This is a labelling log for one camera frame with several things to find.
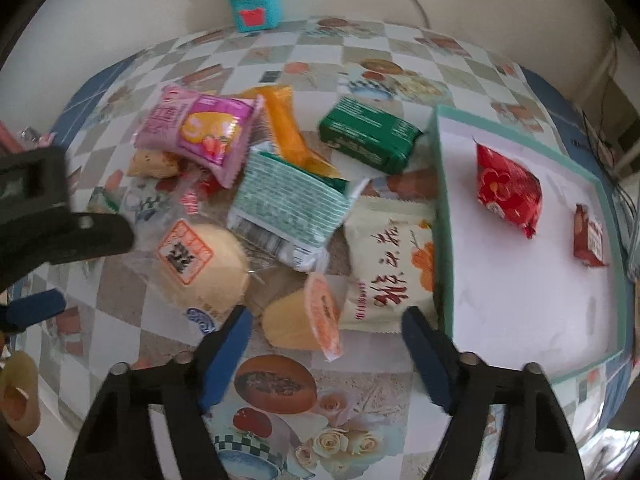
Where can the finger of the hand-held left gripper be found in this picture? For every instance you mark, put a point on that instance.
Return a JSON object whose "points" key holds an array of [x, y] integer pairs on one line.
{"points": [[100, 237], [35, 312]]}

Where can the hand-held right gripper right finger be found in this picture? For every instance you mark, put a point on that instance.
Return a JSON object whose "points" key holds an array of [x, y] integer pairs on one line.
{"points": [[430, 360]]}

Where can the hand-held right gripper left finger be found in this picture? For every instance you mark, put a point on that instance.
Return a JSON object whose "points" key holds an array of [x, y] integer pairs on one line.
{"points": [[225, 360]]}

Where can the cream packet with orange flowers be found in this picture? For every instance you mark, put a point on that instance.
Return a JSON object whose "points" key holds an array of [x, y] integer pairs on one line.
{"points": [[385, 260]]}

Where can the white tray with teal rim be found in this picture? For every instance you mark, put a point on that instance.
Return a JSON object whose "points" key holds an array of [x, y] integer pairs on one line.
{"points": [[525, 285]]}

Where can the pink snack packet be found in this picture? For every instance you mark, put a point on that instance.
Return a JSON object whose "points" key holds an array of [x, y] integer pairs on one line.
{"points": [[200, 130]]}

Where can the small green striped packet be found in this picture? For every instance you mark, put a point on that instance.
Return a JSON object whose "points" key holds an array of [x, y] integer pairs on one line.
{"points": [[103, 202]]}

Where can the yellow slipper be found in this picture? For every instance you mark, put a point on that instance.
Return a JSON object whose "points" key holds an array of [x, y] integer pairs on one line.
{"points": [[22, 375]]}

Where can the small cake with orange label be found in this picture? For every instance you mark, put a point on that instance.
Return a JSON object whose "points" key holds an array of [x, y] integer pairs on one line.
{"points": [[290, 325]]}

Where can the checkered printed tablecloth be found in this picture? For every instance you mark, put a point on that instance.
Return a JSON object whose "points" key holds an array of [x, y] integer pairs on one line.
{"points": [[125, 320]]}

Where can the peach orange snack packet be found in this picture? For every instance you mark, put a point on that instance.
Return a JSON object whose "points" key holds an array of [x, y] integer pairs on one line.
{"points": [[150, 162]]}

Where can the round yellow cake clear packet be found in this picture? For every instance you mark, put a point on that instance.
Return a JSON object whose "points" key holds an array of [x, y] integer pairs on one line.
{"points": [[210, 260]]}

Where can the green striped silver packet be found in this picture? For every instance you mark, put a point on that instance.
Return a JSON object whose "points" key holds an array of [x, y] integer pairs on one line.
{"points": [[285, 200]]}

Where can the red flower snack packet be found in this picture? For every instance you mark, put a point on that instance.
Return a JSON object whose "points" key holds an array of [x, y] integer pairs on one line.
{"points": [[507, 190]]}

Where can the small brown red packet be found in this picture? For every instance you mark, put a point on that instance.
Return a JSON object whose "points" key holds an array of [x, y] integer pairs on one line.
{"points": [[589, 235]]}

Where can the dark green snack packet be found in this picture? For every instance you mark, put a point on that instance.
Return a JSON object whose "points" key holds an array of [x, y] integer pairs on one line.
{"points": [[370, 135]]}

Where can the teal box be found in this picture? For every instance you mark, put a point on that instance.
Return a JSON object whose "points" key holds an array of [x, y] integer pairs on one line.
{"points": [[255, 10]]}

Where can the white cabinet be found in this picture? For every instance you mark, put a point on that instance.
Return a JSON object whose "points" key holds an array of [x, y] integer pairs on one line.
{"points": [[612, 65]]}

